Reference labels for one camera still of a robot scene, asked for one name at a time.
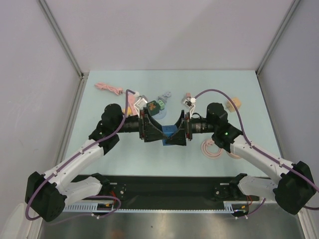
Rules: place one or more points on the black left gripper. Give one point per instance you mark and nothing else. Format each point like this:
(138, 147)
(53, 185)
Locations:
(149, 130)

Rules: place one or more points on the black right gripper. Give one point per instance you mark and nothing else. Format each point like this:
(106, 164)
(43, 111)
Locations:
(187, 127)

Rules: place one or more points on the blue cube socket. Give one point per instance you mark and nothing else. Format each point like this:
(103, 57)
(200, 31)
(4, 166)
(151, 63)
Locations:
(168, 130)

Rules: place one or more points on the dark green cube socket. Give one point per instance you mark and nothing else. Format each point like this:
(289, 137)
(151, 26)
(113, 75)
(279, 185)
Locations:
(153, 108)

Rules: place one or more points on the light green USB charger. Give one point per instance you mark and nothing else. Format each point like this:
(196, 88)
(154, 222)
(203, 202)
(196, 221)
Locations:
(161, 105)

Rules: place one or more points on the yellow plug adapter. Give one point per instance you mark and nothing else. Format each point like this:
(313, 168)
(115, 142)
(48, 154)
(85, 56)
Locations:
(129, 112)

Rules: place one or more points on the beige cube socket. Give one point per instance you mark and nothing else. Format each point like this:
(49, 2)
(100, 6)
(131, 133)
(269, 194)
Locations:
(233, 104)

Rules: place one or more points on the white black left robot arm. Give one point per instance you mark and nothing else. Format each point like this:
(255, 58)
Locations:
(47, 194)

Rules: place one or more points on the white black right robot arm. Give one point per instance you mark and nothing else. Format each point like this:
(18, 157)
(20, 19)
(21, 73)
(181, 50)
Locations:
(291, 185)

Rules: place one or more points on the light blue round socket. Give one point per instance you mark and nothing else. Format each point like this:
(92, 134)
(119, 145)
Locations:
(160, 115)

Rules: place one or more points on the pink round socket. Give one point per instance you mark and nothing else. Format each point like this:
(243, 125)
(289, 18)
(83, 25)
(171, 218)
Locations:
(234, 156)

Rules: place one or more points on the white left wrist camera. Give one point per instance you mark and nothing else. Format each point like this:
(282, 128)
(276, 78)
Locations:
(139, 103)

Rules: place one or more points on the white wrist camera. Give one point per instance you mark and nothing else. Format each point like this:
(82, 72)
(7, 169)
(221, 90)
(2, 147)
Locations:
(139, 103)
(190, 104)

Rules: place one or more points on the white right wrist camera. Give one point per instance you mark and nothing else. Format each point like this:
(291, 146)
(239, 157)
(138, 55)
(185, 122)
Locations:
(190, 104)

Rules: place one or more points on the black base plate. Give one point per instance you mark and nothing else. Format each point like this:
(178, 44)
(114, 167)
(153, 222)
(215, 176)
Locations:
(157, 189)

